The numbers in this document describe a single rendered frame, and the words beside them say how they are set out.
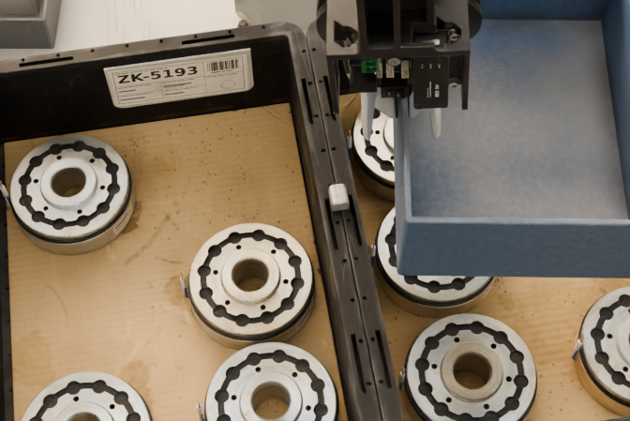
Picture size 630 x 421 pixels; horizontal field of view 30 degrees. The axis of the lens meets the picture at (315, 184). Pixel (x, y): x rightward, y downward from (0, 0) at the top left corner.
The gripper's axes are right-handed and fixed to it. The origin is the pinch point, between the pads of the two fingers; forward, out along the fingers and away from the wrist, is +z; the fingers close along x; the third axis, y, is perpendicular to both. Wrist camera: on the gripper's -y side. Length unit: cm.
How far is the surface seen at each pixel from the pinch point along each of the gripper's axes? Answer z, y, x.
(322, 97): 19.1, -12.8, -6.6
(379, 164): 26.2, -10.7, -2.3
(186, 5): 41, -41, -24
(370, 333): 19.4, 7.8, -2.8
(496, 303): 30.2, 0.7, 7.2
